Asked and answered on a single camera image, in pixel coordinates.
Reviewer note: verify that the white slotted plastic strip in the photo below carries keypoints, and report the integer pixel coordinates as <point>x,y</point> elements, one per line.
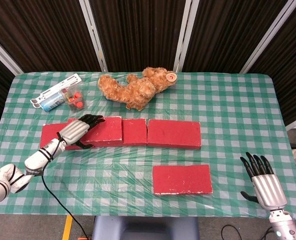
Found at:
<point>63,83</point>

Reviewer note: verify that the yellow floor tape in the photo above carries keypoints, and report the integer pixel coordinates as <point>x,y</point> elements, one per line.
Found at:
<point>67,227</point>

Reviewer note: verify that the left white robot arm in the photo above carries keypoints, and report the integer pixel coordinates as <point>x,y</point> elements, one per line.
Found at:
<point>35,162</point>

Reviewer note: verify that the clear cup with red caps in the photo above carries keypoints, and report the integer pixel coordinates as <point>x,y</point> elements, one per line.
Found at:
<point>75,100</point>

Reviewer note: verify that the blue white can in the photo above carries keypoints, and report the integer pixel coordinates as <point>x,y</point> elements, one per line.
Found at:
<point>51,102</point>

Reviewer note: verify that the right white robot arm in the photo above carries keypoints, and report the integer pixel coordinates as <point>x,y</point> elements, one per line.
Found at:
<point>284,226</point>

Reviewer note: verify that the blue grey chair seat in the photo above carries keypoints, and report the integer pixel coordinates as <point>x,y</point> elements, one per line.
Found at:
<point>145,228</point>

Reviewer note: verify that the green white checkered tablecloth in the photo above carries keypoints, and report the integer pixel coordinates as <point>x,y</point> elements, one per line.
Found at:
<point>238,112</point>

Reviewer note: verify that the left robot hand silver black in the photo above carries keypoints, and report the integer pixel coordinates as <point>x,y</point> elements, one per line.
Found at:
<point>73,131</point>

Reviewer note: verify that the brown plush toy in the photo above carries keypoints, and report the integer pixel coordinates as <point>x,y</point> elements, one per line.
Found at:
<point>135,92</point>

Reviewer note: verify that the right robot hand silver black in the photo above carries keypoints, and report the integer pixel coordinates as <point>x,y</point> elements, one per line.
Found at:
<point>269,190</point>

